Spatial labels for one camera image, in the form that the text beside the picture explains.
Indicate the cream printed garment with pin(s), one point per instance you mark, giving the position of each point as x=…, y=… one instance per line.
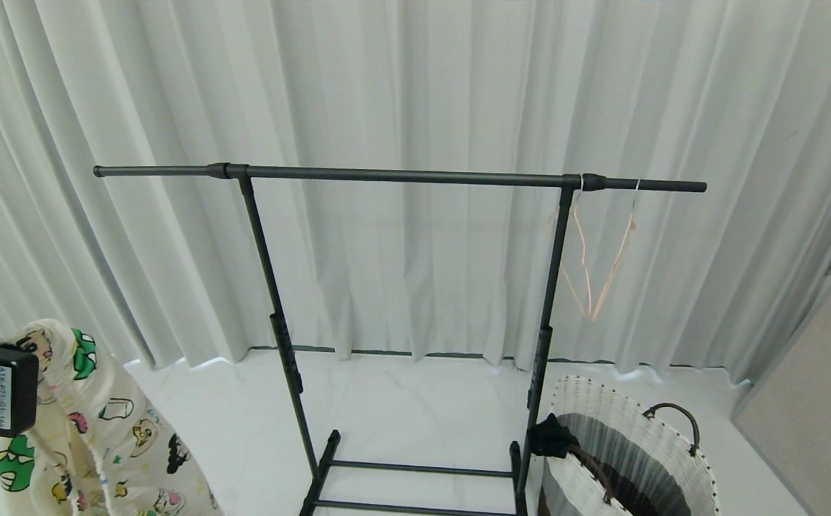
x=100, y=444

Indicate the pink clothes hanger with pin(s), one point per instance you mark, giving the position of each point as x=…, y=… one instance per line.
x=583, y=247
x=624, y=247

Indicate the black clothes rack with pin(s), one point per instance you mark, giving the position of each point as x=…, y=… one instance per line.
x=386, y=178

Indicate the white laundry basket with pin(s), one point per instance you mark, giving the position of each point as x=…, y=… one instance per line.
x=587, y=408

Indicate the white curtain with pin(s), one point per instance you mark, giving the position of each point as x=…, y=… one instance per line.
x=422, y=86

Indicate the black garment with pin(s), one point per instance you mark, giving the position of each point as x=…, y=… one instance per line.
x=551, y=437

